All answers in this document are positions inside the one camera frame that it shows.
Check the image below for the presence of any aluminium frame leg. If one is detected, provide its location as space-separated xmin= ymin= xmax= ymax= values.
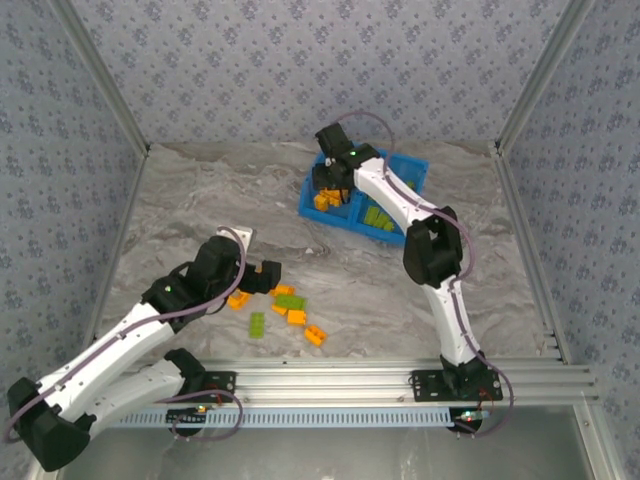
xmin=572 ymin=404 xmax=629 ymax=480

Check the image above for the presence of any aluminium table side rail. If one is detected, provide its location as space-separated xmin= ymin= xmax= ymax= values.
xmin=489 ymin=142 xmax=574 ymax=364

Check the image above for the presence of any aluminium frame post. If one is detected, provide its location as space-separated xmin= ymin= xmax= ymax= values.
xmin=48 ymin=0 xmax=152 ymax=157
xmin=492 ymin=0 xmax=599 ymax=154

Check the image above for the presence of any aluminium frame crossbar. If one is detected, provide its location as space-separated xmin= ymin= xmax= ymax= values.
xmin=127 ymin=357 xmax=600 ymax=407

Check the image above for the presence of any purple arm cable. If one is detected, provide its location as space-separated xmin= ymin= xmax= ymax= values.
xmin=2 ymin=227 xmax=249 ymax=444
xmin=329 ymin=112 xmax=516 ymax=439

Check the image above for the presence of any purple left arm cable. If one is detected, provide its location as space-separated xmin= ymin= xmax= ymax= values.
xmin=2 ymin=227 xmax=249 ymax=444

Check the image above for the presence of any blue bin with green legos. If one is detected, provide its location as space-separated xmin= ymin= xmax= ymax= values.
xmin=349 ymin=148 xmax=431 ymax=247

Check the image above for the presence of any small circuit board with LED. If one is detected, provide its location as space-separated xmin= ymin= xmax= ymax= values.
xmin=166 ymin=407 xmax=210 ymax=427
xmin=449 ymin=408 xmax=490 ymax=434

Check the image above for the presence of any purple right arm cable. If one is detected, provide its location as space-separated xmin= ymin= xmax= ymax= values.
xmin=329 ymin=112 xmax=516 ymax=439

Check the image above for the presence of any grey metal base panel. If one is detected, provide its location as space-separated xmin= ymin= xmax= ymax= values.
xmin=59 ymin=424 xmax=601 ymax=480

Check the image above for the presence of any slotted white cable duct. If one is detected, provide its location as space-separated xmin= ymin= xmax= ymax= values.
xmin=107 ymin=407 xmax=454 ymax=430

